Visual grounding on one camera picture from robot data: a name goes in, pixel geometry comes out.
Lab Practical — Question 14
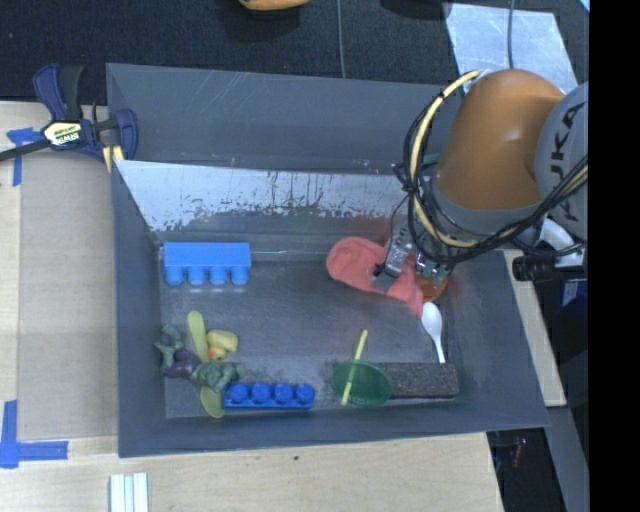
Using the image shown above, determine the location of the green and purple toy figure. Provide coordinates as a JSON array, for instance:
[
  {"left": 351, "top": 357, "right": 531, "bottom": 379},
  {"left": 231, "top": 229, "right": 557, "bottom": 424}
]
[{"left": 153, "top": 323, "right": 248, "bottom": 394}]

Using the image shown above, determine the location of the red cloth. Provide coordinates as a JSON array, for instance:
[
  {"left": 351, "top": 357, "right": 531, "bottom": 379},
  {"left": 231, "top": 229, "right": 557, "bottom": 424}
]
[{"left": 325, "top": 236, "right": 426, "bottom": 318}]

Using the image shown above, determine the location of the yellow rubber duck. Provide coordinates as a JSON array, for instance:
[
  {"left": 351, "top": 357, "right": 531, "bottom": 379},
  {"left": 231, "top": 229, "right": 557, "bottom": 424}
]
[{"left": 205, "top": 328, "right": 240, "bottom": 362}]

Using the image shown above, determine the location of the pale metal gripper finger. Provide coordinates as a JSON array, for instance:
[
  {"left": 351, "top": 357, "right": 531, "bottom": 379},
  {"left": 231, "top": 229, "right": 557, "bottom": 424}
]
[{"left": 373, "top": 245, "right": 408, "bottom": 295}]

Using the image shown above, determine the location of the black cylinder on white bracket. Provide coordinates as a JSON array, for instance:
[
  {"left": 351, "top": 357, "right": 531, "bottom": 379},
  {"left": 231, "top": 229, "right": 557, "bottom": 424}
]
[{"left": 511, "top": 219, "right": 587, "bottom": 284}]

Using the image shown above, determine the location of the light blue toy brick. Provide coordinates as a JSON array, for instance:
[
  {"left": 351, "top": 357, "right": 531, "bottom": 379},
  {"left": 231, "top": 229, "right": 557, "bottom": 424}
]
[{"left": 161, "top": 241, "right": 253, "bottom": 288}]

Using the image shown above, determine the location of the dark blue toy brick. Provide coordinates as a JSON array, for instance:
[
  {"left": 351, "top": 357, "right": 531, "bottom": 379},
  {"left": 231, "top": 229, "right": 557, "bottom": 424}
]
[{"left": 221, "top": 382, "right": 317, "bottom": 413}]

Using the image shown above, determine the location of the yellow plastic straw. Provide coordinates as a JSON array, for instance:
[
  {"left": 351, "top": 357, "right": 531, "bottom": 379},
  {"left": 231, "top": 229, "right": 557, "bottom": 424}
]
[{"left": 340, "top": 328, "right": 370, "bottom": 406}]

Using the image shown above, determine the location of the white plastic spoon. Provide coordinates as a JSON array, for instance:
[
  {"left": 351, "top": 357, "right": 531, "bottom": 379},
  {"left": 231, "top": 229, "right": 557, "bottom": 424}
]
[{"left": 420, "top": 301, "right": 447, "bottom": 365}]

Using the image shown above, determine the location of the green plastic cup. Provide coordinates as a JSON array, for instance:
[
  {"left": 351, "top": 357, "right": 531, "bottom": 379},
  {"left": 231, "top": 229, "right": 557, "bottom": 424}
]
[{"left": 331, "top": 360, "right": 394, "bottom": 408}]

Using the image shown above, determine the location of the dark brown flat block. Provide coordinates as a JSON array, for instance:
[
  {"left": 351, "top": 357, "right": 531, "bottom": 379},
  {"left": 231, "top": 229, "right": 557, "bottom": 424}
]
[{"left": 383, "top": 362, "right": 461, "bottom": 400}]

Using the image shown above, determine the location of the pale wood board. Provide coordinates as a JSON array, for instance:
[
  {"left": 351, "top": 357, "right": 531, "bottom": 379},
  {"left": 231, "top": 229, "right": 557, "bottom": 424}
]
[{"left": 16, "top": 149, "right": 120, "bottom": 442}]

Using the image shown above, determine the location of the grey metal bin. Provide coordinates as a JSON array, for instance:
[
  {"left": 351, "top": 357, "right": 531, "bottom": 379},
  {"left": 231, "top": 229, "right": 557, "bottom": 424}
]
[{"left": 105, "top": 62, "right": 552, "bottom": 459}]

